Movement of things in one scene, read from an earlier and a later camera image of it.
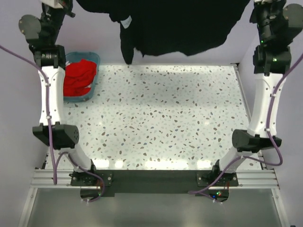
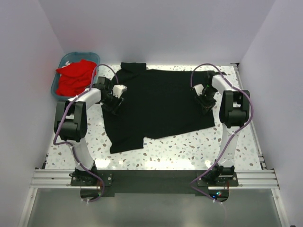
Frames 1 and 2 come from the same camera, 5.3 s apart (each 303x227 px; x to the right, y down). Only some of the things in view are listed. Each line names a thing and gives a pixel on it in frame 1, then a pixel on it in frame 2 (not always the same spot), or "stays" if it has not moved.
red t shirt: [78, 76] stays
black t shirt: [184, 27] to [158, 103]
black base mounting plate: [104, 184] stays
